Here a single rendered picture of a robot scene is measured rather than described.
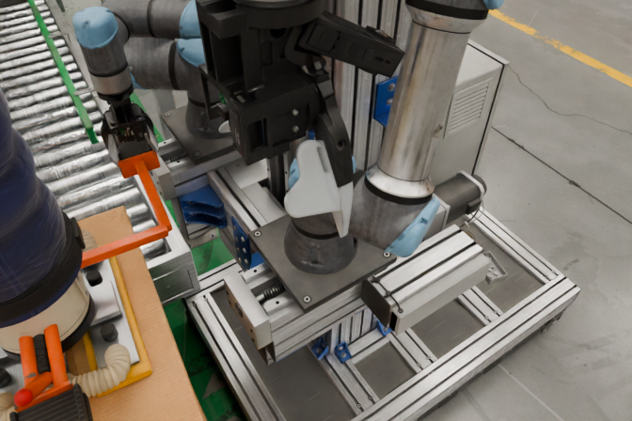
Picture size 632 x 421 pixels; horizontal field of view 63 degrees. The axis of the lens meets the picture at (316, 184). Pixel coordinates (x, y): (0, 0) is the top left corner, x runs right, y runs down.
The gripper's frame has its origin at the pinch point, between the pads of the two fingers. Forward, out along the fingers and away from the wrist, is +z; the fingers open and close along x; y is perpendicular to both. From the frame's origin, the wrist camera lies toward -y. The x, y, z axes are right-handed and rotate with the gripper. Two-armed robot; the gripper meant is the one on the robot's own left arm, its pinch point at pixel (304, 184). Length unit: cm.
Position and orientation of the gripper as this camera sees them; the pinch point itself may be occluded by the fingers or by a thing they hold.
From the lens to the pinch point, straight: 50.2
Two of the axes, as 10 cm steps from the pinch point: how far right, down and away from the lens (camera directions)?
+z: 0.0, 7.2, 7.0
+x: 5.5, 5.8, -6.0
